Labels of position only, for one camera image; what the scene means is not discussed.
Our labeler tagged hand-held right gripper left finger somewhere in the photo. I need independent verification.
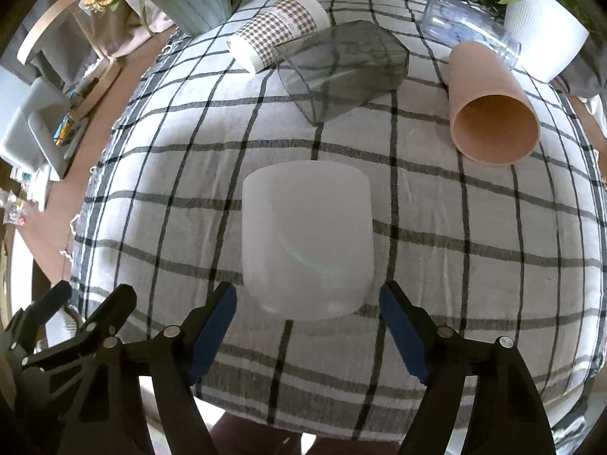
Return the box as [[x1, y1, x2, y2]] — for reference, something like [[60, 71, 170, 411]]
[[59, 282, 238, 455]]

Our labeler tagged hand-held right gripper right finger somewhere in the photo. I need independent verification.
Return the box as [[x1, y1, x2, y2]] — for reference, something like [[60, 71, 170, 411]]
[[379, 282, 558, 455]]

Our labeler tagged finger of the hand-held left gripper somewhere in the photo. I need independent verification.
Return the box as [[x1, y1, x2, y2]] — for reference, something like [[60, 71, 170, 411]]
[[21, 284, 138, 367], [4, 281, 73, 343]]

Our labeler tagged frosted white cup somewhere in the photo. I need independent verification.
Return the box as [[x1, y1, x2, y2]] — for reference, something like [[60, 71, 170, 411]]
[[241, 160, 375, 321]]

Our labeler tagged terracotta cup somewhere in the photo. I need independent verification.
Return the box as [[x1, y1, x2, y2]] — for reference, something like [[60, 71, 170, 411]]
[[448, 40, 542, 167]]

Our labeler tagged smoky grey square cup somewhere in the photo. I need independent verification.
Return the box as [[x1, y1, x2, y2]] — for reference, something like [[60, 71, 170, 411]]
[[275, 20, 411, 127]]

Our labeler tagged checked paper cup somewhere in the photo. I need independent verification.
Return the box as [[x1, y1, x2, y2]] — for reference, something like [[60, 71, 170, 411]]
[[226, 0, 332, 75]]

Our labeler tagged clear plastic cup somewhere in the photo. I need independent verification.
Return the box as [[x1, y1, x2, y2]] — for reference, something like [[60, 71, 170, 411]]
[[421, 0, 522, 70]]

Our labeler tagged plaid tablecloth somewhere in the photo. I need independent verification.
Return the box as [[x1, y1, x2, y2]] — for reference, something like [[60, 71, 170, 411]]
[[61, 0, 607, 433]]

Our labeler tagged grey storage cart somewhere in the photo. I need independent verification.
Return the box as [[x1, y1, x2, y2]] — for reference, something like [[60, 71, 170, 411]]
[[0, 64, 92, 182]]

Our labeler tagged wooden chair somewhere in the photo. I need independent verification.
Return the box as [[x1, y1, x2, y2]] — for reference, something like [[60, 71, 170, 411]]
[[16, 0, 122, 120]]

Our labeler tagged white ribbed plant pot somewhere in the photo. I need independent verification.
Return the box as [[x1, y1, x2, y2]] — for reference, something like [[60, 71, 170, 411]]
[[503, 0, 591, 84]]

